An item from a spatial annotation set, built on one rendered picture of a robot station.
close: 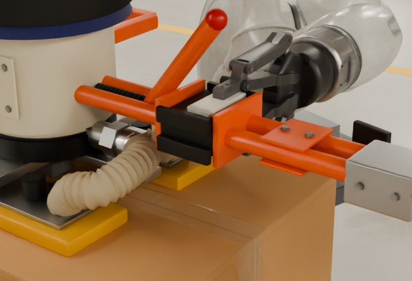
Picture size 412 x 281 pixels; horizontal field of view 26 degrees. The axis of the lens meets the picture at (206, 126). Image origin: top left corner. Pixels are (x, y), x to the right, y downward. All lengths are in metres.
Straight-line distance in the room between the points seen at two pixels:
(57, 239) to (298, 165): 0.28
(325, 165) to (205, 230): 0.21
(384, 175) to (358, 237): 2.26
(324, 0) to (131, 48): 3.26
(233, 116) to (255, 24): 0.39
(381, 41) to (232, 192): 0.28
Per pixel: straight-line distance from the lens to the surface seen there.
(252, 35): 1.28
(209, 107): 0.93
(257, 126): 0.94
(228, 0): 1.70
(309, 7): 1.74
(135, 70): 4.58
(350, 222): 3.17
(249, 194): 1.08
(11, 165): 1.07
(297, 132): 0.90
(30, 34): 0.99
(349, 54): 1.12
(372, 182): 0.84
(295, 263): 1.11
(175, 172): 1.10
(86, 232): 0.98
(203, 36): 0.92
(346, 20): 1.17
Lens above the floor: 1.54
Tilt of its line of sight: 23 degrees down
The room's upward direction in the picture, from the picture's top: straight up
